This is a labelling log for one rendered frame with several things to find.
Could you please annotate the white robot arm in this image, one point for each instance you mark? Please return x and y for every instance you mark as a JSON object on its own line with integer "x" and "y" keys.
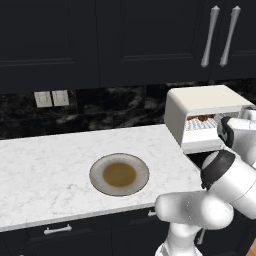
{"x": 213, "y": 206}

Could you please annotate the black drawer front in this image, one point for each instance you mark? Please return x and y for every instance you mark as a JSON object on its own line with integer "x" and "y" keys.
{"x": 83, "y": 238}
{"x": 133, "y": 233}

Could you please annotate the white toaster oven door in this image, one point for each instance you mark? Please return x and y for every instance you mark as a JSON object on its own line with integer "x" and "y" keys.
{"x": 200, "y": 143}

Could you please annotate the black upper cupboard door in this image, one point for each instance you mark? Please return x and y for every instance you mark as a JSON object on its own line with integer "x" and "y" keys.
{"x": 46, "y": 40}
{"x": 150, "y": 36}
{"x": 246, "y": 36}

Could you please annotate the white toaster oven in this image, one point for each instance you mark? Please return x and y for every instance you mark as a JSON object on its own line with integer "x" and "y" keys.
{"x": 200, "y": 98}

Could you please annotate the brown kebab skewer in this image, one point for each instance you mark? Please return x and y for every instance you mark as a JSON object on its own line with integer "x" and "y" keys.
{"x": 201, "y": 117}

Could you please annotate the grey plate with brown centre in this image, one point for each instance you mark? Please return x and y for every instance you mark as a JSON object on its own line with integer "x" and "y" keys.
{"x": 119, "y": 174}

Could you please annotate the white wall outlet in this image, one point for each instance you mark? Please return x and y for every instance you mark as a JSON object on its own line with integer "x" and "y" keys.
{"x": 60, "y": 98}
{"x": 43, "y": 99}

